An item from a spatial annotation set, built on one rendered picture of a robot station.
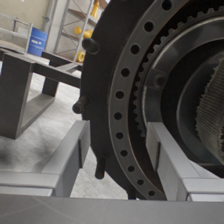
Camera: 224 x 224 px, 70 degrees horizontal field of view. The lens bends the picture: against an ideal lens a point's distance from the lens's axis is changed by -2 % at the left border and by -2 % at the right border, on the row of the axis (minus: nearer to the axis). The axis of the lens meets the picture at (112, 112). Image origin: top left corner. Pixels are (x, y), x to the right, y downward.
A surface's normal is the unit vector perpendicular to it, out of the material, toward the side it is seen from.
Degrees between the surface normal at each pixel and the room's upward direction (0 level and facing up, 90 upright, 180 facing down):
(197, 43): 90
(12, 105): 90
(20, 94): 90
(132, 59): 90
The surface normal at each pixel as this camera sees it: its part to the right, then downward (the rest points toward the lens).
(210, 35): -0.03, 0.30
